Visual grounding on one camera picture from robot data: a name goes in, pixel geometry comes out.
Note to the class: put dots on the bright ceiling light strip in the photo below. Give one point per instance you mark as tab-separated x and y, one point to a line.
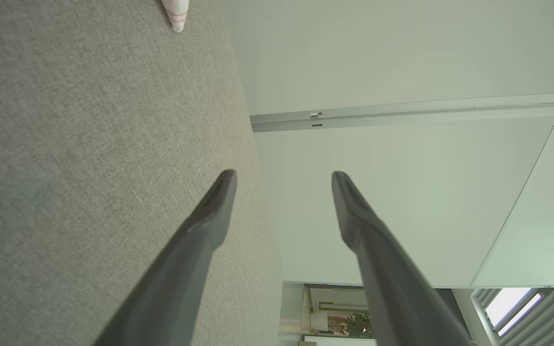
508	302

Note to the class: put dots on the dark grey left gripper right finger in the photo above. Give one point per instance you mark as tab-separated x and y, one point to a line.
383	269

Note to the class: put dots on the grey fabric sofa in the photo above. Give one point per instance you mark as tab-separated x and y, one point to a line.
89	144

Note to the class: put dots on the green potted plant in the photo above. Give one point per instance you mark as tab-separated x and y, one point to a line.
358	326

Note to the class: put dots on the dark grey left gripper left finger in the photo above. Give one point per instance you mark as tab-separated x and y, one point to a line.
195	259

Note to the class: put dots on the red shorts with white stripe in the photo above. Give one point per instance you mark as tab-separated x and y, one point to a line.
177	14

